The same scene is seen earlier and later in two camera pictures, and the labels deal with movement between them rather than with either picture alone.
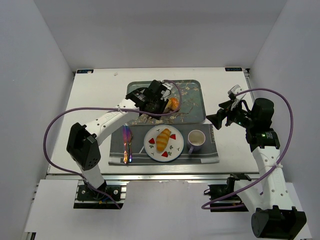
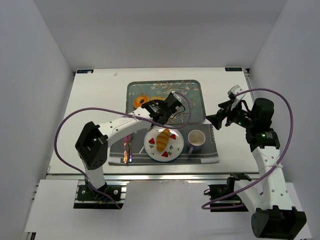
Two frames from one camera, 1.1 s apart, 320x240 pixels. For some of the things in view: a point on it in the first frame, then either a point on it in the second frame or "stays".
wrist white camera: (166, 92) to (176, 95)
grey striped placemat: (210, 154) stays
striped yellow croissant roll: (162, 139) stays
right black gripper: (223, 115) stays
